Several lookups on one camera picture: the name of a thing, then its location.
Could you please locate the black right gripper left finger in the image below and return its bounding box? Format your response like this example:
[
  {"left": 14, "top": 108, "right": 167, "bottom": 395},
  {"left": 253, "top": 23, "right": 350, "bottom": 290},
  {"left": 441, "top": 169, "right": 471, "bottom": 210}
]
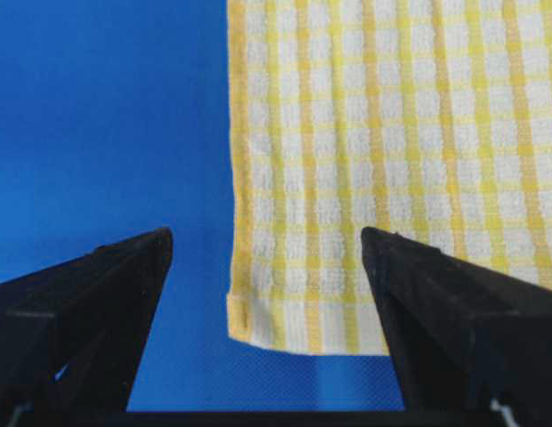
[{"left": 0, "top": 228, "right": 173, "bottom": 426}]

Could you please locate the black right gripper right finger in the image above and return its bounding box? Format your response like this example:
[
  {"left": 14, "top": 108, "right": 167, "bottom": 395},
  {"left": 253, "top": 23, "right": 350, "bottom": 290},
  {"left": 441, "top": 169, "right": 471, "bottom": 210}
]
[{"left": 361, "top": 227, "right": 552, "bottom": 426}]

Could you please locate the yellow white checked towel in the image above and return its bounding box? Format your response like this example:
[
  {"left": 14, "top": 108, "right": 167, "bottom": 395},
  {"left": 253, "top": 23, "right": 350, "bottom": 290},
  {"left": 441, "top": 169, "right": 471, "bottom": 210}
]
[{"left": 226, "top": 0, "right": 552, "bottom": 355}]

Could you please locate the blue table cloth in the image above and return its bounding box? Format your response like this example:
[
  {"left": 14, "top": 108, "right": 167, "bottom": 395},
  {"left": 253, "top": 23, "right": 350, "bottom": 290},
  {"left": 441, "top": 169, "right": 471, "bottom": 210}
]
[{"left": 0, "top": 1, "right": 402, "bottom": 412}]

